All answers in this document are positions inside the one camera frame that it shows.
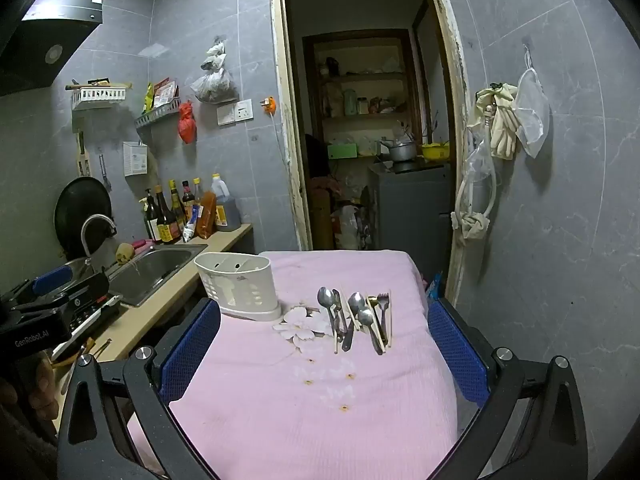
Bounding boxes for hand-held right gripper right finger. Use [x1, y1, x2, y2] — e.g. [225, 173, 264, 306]
[427, 297, 588, 480]

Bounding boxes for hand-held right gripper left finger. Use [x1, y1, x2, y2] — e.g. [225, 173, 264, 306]
[57, 297, 223, 480]

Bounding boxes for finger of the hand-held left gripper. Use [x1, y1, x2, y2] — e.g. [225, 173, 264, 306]
[10, 266, 76, 312]
[65, 276, 123, 333]

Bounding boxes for white plastic utensil holder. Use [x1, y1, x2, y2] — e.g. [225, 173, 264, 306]
[194, 251, 282, 322]

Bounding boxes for silver metal fork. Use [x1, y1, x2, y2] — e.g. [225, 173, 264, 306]
[376, 292, 391, 347]

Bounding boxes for silver metal spoon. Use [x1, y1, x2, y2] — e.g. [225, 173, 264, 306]
[317, 286, 337, 336]
[358, 308, 383, 356]
[347, 291, 366, 333]

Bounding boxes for person's left forearm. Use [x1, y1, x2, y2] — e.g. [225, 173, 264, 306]
[0, 402, 60, 480]

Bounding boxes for person's left hand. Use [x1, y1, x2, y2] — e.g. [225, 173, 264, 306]
[0, 352, 60, 433]

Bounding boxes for beige kitchen counter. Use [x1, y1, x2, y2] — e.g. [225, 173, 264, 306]
[52, 222, 254, 431]

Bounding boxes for chrome faucet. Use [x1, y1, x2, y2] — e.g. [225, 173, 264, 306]
[80, 213, 118, 262]

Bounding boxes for steel sink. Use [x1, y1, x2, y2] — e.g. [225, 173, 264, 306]
[106, 243, 209, 308]

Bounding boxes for black wok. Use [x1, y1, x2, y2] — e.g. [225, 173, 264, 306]
[53, 176, 112, 257]

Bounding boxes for dark pump bottle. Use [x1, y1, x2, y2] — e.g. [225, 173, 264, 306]
[144, 188, 161, 244]

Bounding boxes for orange sauce bottle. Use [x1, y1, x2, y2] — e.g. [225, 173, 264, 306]
[194, 192, 219, 240]

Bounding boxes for hanging wooden spatula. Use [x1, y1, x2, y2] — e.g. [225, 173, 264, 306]
[75, 112, 94, 177]

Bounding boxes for pink floral cloth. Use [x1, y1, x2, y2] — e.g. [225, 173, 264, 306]
[127, 250, 458, 480]

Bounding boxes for oil jug with yellow cap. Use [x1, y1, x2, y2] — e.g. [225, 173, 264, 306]
[209, 173, 242, 233]

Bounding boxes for grey cabinet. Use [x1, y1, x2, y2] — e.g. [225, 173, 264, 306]
[368, 162, 454, 282]

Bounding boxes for white plastic bag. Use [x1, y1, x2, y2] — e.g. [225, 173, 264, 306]
[330, 204, 361, 250]

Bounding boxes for red plastic bag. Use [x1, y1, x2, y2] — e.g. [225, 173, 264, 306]
[178, 101, 197, 145]

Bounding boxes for crumpled clear plastic bag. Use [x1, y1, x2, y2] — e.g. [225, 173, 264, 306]
[464, 137, 494, 182]

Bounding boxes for metal cooking pot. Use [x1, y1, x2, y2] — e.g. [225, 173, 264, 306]
[379, 138, 418, 163]

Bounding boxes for red snack packet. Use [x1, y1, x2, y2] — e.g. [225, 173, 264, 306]
[153, 78, 179, 109]

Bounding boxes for cream rubber gloves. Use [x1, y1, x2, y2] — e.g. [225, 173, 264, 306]
[474, 82, 520, 161]

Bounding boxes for black range hood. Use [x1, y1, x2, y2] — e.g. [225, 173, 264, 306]
[0, 0, 104, 98]

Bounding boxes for hanging bag with dark contents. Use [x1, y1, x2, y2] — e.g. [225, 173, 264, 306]
[189, 36, 239, 105]

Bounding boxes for clear hanging plastic bag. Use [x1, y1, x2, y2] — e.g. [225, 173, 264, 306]
[513, 44, 551, 160]

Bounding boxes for wooden shelf cabinet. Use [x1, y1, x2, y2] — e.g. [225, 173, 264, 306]
[302, 29, 417, 162]

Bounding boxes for white wall box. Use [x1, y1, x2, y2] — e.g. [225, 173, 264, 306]
[123, 141, 149, 177]

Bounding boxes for white basket wall shelf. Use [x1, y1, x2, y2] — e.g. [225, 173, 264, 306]
[70, 86, 132, 111]

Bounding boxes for grey wall shelf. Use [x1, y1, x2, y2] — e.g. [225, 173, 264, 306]
[135, 99, 182, 132]

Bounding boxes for white thin cable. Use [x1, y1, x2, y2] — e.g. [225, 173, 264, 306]
[271, 111, 292, 167]

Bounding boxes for worn door frame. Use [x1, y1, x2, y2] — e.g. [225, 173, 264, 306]
[268, 0, 474, 307]

